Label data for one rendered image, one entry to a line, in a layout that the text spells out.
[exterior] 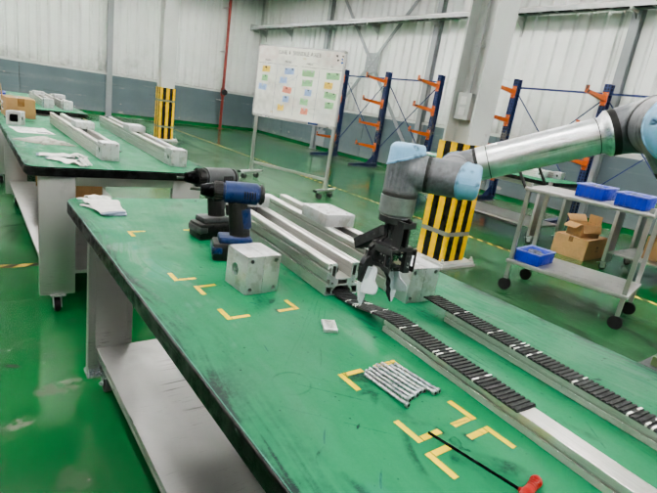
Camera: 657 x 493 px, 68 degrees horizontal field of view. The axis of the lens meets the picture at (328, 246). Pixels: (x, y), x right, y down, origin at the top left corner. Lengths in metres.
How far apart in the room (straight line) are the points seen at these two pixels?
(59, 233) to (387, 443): 2.25
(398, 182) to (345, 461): 0.55
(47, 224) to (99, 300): 0.82
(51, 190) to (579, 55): 8.54
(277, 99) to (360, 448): 6.76
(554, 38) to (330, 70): 4.60
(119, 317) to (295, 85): 5.49
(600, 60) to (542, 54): 1.09
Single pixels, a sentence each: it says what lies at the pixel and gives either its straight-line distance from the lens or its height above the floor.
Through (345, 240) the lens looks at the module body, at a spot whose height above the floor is 0.86.
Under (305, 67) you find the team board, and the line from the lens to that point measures 7.05.
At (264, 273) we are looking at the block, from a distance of 1.16.
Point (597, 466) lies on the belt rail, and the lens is 0.83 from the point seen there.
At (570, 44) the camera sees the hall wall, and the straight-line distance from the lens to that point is 9.86.
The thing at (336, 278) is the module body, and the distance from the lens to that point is 1.22.
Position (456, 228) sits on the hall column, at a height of 0.36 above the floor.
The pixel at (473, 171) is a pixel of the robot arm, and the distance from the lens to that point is 1.01.
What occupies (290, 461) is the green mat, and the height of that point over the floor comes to 0.78.
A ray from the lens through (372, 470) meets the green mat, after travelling 0.71.
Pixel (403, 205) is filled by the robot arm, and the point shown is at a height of 1.06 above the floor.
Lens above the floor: 1.23
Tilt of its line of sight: 16 degrees down
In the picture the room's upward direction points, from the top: 9 degrees clockwise
